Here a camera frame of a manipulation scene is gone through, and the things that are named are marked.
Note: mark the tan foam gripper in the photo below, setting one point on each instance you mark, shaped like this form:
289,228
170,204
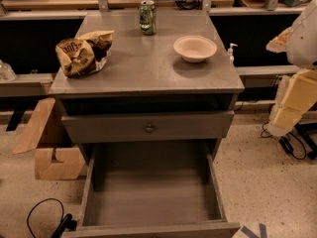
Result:
303,45

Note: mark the brown chip bag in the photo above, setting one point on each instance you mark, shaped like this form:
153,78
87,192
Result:
85,54

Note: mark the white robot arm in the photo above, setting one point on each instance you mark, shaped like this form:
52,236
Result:
307,22

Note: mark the grey drawer cabinet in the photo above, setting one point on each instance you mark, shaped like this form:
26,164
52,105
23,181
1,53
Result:
145,75

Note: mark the round brass drawer knob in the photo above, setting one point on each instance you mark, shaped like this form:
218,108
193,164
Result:
150,129

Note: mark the open grey middle drawer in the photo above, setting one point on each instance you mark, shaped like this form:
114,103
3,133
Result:
152,190

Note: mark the white pump sanitizer bottle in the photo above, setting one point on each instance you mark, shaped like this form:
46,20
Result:
231,52

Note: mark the white paper bowl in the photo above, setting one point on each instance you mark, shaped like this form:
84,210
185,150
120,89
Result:
195,48

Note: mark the blue tape marker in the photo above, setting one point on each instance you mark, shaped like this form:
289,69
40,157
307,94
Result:
262,233

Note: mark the green soda can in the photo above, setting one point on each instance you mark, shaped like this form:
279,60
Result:
147,12

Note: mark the notched wooden block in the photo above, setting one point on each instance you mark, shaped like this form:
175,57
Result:
58,164

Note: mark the tall wooden block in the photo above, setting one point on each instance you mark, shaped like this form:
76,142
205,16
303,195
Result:
34,129

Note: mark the black table leg left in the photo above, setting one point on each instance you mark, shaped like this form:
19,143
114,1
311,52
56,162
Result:
15,120

